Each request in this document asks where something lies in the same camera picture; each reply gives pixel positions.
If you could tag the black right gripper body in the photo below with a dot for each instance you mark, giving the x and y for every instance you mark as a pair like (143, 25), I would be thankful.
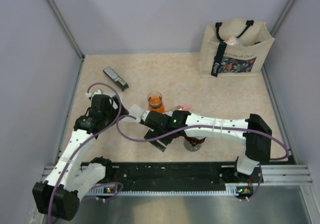
(153, 133)

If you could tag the orange liquid glass carafe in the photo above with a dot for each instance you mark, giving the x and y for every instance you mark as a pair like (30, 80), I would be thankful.
(155, 102)

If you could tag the black rectangular box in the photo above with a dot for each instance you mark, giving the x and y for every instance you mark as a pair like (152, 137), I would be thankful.
(117, 80)

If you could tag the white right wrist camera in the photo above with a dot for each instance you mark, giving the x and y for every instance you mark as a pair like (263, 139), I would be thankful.
(142, 117)

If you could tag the beige canvas tote bag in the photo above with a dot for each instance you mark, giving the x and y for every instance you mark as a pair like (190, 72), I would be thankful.
(218, 60)

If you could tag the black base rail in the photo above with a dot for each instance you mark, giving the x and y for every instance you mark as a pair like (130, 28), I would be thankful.
(177, 176)

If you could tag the aluminium front rail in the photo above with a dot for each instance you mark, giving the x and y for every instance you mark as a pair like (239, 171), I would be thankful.
(277, 175)

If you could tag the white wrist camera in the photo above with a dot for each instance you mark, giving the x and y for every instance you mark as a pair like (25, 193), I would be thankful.
(142, 117)
(90, 95)

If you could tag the pink item in bag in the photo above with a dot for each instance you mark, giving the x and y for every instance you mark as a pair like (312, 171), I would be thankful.
(233, 40)

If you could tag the amber glass coffee dripper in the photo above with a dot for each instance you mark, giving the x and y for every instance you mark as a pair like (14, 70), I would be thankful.
(193, 144)

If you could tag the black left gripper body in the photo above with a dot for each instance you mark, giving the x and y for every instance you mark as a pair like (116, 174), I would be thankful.
(113, 112)

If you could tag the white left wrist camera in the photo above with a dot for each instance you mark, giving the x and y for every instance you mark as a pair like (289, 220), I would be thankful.
(90, 95)

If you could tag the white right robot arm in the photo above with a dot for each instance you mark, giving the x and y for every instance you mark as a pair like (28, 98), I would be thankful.
(252, 133)

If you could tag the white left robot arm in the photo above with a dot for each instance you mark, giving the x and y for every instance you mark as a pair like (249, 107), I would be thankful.
(77, 146)

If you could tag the baby oil bottle pink cap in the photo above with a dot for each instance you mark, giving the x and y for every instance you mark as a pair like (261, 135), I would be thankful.
(177, 108)

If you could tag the white paper coffee filter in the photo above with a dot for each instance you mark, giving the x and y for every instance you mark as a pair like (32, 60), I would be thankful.
(199, 137)

